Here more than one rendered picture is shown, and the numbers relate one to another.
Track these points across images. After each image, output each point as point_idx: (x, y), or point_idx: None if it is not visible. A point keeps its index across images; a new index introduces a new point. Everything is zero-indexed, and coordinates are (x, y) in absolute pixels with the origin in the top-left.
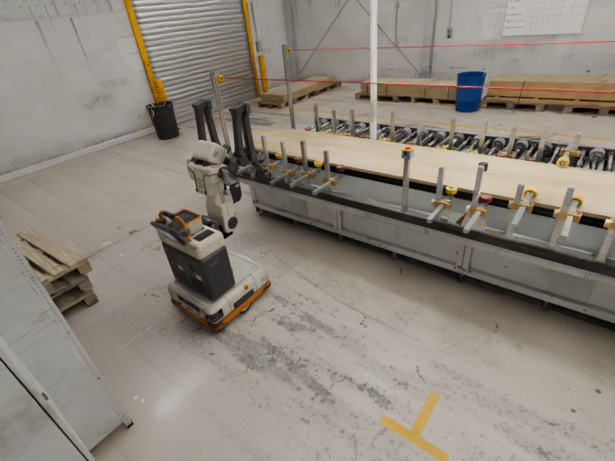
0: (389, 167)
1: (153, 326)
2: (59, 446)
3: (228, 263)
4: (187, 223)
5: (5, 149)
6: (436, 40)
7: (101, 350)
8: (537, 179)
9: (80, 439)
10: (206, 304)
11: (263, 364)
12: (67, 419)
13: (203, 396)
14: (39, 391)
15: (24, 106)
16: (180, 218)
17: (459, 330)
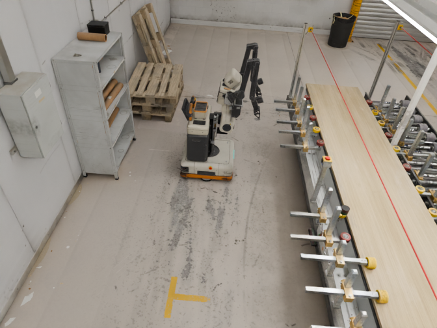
0: (344, 168)
1: (170, 151)
2: (34, 144)
3: (204, 147)
4: (194, 110)
5: (233, 7)
6: None
7: (145, 144)
8: (415, 269)
9: (48, 150)
10: (184, 159)
11: (175, 207)
12: (93, 153)
13: (144, 195)
14: (36, 125)
15: None
16: (191, 105)
17: (270, 300)
